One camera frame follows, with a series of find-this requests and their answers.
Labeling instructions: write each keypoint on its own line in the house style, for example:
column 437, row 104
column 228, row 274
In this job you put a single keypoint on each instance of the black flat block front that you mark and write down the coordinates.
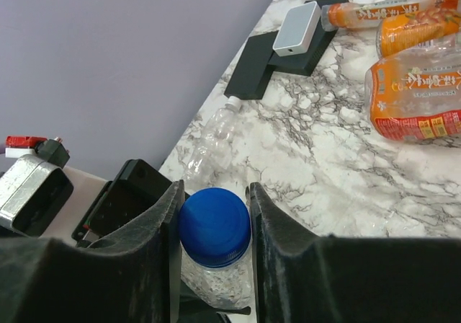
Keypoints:
column 252, row 73

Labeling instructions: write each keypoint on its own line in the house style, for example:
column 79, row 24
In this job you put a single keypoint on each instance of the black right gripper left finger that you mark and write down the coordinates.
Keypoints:
column 130, row 275

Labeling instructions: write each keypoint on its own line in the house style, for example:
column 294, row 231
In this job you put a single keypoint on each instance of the tall orange label tea bottle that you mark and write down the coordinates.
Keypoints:
column 355, row 16

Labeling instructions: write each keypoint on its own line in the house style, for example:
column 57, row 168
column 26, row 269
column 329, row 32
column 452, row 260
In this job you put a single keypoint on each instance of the large orange label jug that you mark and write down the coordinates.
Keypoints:
column 414, row 95

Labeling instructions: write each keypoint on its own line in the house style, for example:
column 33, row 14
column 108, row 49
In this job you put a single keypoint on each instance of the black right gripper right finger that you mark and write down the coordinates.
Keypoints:
column 303, row 277

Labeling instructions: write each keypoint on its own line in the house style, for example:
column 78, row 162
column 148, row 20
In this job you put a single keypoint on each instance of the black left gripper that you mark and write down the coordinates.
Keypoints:
column 135, row 189

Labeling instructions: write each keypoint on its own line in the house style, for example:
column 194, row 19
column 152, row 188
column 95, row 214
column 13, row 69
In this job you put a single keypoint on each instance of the white box device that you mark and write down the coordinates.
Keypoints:
column 297, row 30

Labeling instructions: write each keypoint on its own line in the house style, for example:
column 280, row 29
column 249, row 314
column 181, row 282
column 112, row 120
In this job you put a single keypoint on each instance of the black flat block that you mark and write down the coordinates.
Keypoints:
column 252, row 73
column 304, row 64

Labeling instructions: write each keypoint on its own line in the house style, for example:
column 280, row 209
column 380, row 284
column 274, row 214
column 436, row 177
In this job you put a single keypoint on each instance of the small Pepsi bottle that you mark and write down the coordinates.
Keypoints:
column 215, row 234

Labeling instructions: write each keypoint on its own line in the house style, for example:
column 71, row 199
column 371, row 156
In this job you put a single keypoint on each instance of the orange label bottle right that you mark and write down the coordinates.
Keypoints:
column 407, row 30

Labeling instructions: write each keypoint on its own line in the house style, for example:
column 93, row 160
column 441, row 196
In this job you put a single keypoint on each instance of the black flat block rear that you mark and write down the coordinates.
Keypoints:
column 304, row 64

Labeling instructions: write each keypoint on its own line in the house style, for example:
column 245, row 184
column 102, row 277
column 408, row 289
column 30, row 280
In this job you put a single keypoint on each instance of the clear white-cap bottle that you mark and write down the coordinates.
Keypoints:
column 212, row 154

